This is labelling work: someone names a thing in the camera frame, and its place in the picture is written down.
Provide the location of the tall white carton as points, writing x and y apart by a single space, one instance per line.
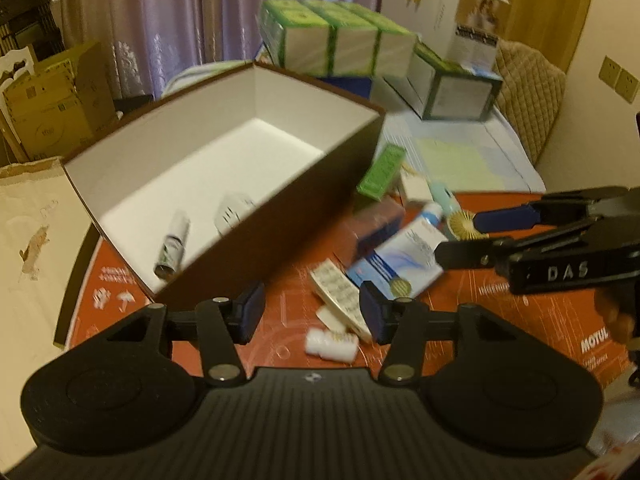
450 15

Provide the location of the blue tube with white cap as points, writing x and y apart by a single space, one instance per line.
432 216

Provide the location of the beige wall outlet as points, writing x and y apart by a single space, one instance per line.
629 85
610 71

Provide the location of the yellow cardboard box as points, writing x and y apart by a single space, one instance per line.
55 105

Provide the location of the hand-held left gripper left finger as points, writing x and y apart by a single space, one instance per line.
251 310

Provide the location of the dark green carton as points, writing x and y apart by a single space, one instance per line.
460 95

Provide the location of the white blister pack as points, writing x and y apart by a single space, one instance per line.
340 292

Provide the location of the white charger plug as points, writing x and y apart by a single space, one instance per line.
415 189

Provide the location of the red printed mat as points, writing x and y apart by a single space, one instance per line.
295 310

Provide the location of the small green box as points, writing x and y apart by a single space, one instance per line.
380 170

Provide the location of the pale yellow paper sheet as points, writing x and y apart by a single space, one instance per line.
455 162

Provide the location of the slim spray bottle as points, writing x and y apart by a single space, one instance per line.
172 247

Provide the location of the dark shelf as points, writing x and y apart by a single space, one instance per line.
25 0

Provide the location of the gold round ribbed disc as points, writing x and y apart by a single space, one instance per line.
467 226

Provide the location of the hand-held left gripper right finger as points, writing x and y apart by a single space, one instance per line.
372 310

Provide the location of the pale purple curtain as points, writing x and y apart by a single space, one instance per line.
175 15

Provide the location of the blue and white box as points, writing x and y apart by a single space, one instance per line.
400 265

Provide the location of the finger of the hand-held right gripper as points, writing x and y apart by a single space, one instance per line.
505 219
470 255

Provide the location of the brown cardboard box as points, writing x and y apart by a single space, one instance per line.
280 220

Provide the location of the beige paper bag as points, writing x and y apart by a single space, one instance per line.
35 240

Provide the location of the white plastic item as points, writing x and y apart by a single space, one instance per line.
232 215

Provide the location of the small white bottle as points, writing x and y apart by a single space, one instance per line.
330 345

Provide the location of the dark panel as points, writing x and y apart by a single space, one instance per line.
638 125

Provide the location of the clear plastic case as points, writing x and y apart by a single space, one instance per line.
375 225

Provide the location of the person's right hand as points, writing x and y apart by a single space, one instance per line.
617 317

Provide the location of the chair with quilted cover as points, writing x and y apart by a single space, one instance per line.
530 95

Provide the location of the yellow curtain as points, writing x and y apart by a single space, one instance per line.
540 5

